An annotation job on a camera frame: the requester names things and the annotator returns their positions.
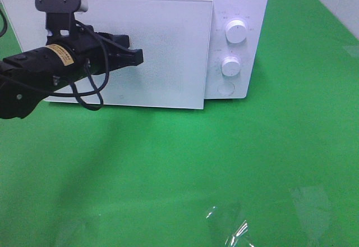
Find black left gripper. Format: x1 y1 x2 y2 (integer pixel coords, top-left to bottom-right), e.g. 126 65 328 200
47 24 144 75

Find white microwave door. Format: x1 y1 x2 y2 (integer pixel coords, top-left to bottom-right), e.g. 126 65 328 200
1 0 213 109

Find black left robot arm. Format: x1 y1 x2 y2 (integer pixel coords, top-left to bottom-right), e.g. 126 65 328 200
1 22 144 119

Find white microwave oven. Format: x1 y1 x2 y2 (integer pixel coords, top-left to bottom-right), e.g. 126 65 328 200
11 0 269 100

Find lower white microwave knob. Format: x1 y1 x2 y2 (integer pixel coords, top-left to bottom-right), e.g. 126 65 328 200
221 56 242 77

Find white microwave knob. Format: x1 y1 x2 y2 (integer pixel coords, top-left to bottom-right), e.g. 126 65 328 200
225 19 247 44
221 56 242 77

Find upper white microwave knob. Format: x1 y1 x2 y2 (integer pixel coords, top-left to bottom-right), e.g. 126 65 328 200
225 19 247 44

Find clear tape patch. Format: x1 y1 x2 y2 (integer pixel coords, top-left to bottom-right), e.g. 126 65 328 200
202 199 268 246
290 185 332 240

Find clear tape patch right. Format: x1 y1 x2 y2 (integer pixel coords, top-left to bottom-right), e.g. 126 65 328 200
290 185 332 240

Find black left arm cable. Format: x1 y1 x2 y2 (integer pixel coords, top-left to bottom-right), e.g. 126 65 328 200
54 19 135 111

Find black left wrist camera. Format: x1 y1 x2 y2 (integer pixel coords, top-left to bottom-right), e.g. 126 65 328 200
35 0 88 36

